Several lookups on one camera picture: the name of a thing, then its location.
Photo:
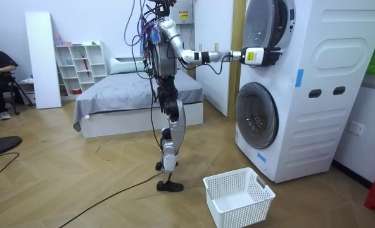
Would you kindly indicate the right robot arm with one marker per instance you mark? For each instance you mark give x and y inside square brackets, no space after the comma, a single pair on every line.
[194,56]

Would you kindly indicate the robot body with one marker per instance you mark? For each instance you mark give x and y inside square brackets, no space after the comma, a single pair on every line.
[163,60]

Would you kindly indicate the grey wall electrical box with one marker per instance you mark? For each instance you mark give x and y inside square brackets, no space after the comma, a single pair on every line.
[182,11]

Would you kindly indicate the robot legs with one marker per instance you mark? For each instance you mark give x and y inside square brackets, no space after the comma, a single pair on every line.
[175,126]

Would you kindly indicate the grey bed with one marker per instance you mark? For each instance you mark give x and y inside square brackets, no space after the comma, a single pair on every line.
[127,92]

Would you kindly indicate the wooden door frame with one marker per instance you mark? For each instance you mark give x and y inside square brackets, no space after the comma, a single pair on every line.
[236,31]

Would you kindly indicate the tall white board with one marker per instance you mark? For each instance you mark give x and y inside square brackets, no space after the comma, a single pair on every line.
[43,63]

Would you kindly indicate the black chair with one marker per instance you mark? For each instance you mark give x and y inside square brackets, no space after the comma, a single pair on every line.
[15,92]

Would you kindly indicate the round grey washing machine door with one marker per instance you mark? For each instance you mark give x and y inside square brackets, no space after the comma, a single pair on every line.
[263,22]

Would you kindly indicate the white plastic laundry basket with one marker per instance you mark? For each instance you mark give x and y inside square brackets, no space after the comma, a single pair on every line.
[238,202]

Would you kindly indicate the black round stand base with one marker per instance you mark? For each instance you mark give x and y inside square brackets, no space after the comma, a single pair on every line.
[0,144]

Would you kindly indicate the white washing machine tower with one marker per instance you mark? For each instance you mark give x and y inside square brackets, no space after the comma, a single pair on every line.
[317,95]

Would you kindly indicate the white wall socket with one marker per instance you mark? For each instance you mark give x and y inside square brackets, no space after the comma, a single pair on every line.
[356,128]

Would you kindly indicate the white pillow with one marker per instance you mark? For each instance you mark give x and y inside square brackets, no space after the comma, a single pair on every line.
[125,66]

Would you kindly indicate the white cube shelf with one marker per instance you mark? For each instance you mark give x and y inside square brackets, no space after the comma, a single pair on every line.
[80,68]

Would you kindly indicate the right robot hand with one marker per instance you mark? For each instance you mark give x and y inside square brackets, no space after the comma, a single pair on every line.
[254,56]

